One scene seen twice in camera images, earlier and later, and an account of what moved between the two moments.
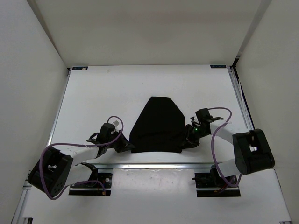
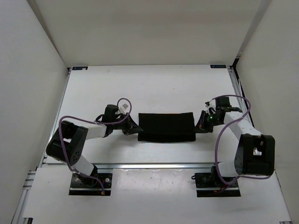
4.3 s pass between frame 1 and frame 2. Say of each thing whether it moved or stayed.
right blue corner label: stayed
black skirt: moved
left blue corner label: stayed
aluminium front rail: stayed
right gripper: moved
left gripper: moved
